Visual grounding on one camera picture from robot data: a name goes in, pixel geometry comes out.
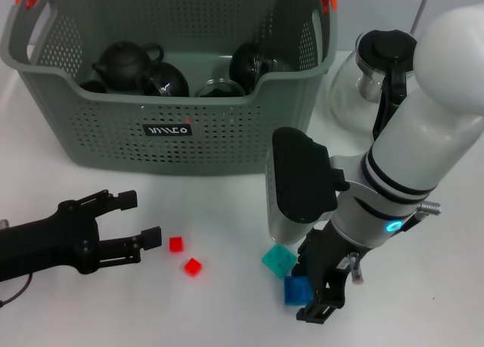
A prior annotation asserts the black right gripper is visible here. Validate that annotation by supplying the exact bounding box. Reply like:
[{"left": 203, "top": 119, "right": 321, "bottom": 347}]
[{"left": 290, "top": 221, "right": 367, "bottom": 325}]

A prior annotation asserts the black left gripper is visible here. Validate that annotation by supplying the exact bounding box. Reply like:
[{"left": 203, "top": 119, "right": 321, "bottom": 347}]
[{"left": 0, "top": 189, "right": 164, "bottom": 283}]

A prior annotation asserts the blue square toy brick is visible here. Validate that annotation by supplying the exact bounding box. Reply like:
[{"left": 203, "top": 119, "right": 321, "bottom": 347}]
[{"left": 283, "top": 275, "right": 314, "bottom": 307}]

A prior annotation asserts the glass teacup black holder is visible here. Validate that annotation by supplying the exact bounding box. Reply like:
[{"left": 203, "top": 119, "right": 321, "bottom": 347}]
[
  {"left": 194, "top": 78, "right": 247, "bottom": 98},
  {"left": 138, "top": 61, "right": 191, "bottom": 98},
  {"left": 228, "top": 42, "right": 294, "bottom": 94}
]

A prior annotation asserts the grey perforated plastic storage bin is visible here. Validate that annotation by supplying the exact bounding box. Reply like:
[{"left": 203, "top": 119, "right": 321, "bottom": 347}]
[{"left": 0, "top": 0, "right": 340, "bottom": 175}]

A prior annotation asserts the teal square toy brick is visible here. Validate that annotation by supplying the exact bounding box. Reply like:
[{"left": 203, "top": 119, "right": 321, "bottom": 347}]
[{"left": 260, "top": 243, "right": 299, "bottom": 279}]

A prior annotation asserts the small silver connector plug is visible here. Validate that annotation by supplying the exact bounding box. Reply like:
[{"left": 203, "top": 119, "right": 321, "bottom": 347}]
[{"left": 347, "top": 251, "right": 365, "bottom": 287}]

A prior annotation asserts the black clay teapot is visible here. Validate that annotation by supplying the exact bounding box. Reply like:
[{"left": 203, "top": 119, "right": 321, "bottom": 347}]
[{"left": 90, "top": 40, "right": 166, "bottom": 93}]

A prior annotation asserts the glass coffee pot black lid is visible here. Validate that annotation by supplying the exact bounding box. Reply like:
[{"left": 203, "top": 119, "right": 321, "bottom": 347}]
[{"left": 327, "top": 28, "right": 420, "bottom": 140}]

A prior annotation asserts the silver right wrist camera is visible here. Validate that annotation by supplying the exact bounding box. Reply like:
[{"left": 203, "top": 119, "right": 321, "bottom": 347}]
[{"left": 264, "top": 126, "right": 351, "bottom": 246}]

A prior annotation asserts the right gripper cable silver plug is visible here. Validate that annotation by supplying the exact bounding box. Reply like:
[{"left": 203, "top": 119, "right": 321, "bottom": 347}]
[{"left": 400, "top": 200, "right": 443, "bottom": 234}]

